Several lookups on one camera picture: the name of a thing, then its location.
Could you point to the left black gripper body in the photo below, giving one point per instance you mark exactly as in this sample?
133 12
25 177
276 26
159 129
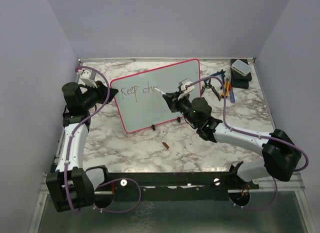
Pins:
93 96

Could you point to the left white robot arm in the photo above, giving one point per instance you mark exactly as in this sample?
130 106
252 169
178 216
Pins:
70 186

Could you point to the blue handled pliers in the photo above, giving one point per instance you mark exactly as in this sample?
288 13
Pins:
220 73

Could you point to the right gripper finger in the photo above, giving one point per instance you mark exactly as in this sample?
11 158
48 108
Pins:
170 101
172 94

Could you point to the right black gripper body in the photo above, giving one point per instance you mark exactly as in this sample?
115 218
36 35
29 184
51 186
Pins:
184 105

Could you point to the blue screwdriver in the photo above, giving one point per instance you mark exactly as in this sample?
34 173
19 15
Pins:
231 94

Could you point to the black handled pliers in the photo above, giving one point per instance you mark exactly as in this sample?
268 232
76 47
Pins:
208 85

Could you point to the yellow black utility knife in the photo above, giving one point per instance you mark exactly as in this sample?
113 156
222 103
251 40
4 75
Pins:
226 88

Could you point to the white marker pen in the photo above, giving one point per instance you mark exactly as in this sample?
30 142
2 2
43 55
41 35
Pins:
160 91

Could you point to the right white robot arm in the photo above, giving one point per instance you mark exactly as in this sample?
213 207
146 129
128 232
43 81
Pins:
279 156

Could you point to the aluminium frame rail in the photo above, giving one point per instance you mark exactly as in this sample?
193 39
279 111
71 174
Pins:
264 185

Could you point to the pink framed whiteboard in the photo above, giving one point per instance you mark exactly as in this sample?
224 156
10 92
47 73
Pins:
139 102

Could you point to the black rectangular box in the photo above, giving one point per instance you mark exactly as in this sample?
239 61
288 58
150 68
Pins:
239 81

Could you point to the white rectangular box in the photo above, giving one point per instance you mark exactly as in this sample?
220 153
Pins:
241 67

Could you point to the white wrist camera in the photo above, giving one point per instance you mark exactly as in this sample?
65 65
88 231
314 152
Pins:
185 88
87 76

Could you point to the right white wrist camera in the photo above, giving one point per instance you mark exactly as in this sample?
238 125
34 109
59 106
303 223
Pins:
185 88

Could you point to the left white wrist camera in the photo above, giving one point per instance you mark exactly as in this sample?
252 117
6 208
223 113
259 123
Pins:
87 76

